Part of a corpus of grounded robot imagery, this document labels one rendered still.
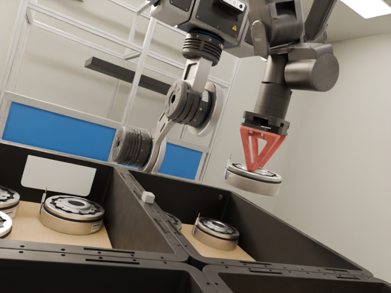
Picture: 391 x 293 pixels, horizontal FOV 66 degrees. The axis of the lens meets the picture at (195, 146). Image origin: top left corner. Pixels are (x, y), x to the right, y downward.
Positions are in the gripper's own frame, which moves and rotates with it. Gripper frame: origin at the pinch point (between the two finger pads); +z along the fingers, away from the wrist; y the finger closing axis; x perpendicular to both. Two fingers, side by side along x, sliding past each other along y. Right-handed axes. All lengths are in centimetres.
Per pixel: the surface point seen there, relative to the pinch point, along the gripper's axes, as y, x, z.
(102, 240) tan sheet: -16.1, 17.7, 17.5
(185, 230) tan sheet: 5.3, 12.5, 19.5
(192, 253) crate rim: -27.0, -2.3, 6.9
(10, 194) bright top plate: -22.5, 33.5, 13.8
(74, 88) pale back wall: 161, 228, 2
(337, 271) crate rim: -11.3, -16.7, 8.6
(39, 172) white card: -16.1, 35.6, 11.2
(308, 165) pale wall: 374, 16, 32
